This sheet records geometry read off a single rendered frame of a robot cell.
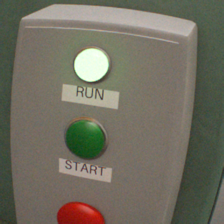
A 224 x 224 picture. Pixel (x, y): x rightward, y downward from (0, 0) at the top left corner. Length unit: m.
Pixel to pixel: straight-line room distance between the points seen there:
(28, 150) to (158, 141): 0.07
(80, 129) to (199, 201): 0.12
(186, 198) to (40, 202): 0.11
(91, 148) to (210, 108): 0.09
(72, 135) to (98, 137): 0.01
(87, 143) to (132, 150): 0.02
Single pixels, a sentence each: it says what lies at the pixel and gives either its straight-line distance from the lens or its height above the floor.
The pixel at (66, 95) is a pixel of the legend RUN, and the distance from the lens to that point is 0.35.
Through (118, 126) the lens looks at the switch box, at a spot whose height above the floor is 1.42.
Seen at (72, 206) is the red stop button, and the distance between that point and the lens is 0.36.
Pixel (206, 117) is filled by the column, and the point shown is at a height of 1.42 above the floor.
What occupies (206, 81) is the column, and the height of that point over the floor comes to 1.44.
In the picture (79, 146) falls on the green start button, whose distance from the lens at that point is 0.35.
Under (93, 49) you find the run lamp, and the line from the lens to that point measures 0.33.
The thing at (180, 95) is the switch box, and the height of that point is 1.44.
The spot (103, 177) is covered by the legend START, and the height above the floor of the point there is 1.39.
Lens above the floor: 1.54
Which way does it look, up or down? 19 degrees down
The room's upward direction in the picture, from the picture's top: 5 degrees clockwise
